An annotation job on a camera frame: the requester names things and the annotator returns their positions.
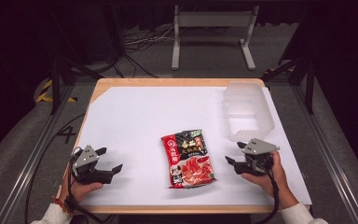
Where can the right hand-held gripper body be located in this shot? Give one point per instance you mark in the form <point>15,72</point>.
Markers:
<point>258,146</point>

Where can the yellow and black floor tape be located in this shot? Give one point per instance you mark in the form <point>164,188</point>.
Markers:
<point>45,91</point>

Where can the white metal stand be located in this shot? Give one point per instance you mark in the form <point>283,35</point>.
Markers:
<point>213,20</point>

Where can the black tripod stand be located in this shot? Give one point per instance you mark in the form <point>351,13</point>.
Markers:
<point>56,74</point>
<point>307,77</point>

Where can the person's right hand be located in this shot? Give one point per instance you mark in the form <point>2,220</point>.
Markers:
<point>275,179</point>

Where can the red and black food packet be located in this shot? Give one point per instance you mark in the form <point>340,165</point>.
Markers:
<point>188,158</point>

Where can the aluminium rail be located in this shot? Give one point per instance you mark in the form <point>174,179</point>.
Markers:
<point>332,161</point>
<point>31,165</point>

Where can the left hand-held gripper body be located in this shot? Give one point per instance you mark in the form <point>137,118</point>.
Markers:
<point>85,157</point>

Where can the person's left hand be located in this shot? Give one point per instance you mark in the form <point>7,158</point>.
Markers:
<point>79,190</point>

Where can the white paper sheet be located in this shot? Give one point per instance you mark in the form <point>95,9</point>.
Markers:
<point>143,124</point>

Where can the clear plastic container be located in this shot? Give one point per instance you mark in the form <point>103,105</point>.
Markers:
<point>248,109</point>

